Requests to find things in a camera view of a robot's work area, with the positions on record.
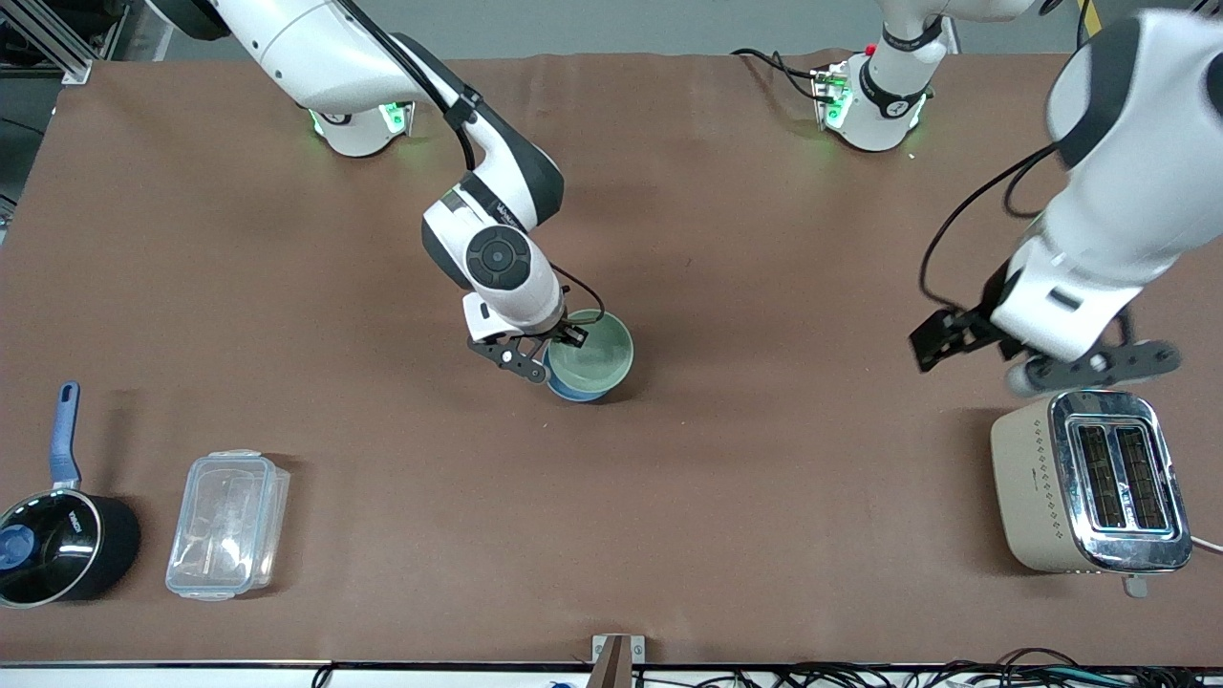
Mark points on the clear plastic food container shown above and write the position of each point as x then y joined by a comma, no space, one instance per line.
225,526

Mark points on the beige chrome toaster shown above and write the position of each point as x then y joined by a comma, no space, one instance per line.
1051,478

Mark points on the blue bowl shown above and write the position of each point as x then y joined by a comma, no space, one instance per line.
568,390

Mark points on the metal table edge bracket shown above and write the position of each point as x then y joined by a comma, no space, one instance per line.
611,661

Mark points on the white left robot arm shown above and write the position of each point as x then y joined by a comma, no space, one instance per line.
1137,143

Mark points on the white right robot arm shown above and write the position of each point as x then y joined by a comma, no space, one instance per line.
325,48

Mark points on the aluminium frame profile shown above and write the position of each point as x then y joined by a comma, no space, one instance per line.
53,43

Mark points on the glass lid with blue knob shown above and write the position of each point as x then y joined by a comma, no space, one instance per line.
53,549

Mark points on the light green bowl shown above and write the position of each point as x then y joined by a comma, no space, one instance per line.
597,358

